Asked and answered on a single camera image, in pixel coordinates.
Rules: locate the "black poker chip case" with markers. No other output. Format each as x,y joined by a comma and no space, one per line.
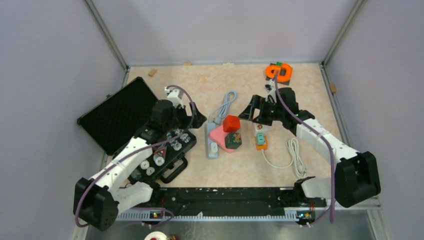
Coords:
113,122

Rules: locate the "pink triangular power strip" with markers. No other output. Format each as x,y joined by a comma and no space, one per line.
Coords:
218,136

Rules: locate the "orange power strip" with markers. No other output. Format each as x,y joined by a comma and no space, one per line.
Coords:
261,147

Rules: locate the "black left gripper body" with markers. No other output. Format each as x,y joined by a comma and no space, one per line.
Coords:
179,119

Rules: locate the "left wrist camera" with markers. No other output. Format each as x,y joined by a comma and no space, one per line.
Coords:
175,96

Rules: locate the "white cube socket adapter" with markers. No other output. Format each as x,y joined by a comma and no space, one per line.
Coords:
260,129

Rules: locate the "red cube socket adapter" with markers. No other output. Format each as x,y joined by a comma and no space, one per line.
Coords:
231,124

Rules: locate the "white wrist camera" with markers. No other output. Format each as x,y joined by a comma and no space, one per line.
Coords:
271,92

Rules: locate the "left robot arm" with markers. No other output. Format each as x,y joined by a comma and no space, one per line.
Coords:
98,201

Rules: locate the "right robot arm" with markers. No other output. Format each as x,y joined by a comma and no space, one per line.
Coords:
356,176

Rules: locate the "teal cube adapter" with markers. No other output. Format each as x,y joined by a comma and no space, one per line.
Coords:
261,139

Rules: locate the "white plug adapter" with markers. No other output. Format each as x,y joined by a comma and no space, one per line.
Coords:
213,148

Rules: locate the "dark green cube adapter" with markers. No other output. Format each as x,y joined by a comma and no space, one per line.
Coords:
233,140

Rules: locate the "light blue power strip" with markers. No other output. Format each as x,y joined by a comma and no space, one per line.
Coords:
208,128

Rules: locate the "dark square base plate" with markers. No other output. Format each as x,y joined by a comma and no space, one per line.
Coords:
281,81

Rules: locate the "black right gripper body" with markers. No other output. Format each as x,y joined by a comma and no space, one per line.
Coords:
274,112

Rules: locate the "wooden block at right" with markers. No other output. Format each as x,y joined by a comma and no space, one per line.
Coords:
332,88

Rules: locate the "small wooden block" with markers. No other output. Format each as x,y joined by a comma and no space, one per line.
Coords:
152,72

